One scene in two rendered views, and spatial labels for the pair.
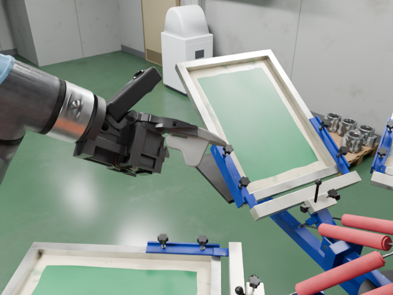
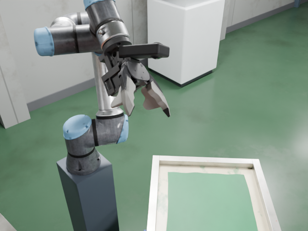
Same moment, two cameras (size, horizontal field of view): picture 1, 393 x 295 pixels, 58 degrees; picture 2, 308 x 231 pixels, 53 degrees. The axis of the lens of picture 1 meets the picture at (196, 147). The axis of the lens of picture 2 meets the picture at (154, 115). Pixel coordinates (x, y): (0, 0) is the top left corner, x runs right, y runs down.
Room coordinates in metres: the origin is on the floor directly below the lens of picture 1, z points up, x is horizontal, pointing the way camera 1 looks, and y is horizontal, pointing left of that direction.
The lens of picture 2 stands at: (0.53, -0.54, 2.17)
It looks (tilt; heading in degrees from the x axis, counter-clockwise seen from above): 36 degrees down; 90
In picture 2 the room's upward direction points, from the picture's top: straight up
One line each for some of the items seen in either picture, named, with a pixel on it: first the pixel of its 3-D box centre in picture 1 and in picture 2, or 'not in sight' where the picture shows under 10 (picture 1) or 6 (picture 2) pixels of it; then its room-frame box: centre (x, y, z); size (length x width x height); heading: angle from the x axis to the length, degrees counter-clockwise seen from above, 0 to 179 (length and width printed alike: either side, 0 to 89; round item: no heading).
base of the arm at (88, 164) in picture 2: not in sight; (82, 154); (0.22, 0.44, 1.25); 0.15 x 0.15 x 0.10
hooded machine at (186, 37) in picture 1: (186, 49); not in sight; (5.56, 0.15, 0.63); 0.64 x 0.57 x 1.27; 42
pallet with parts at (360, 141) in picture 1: (318, 133); not in sight; (3.66, -1.42, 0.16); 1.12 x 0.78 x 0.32; 42
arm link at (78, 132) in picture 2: not in sight; (80, 133); (0.22, 0.45, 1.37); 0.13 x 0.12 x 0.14; 13
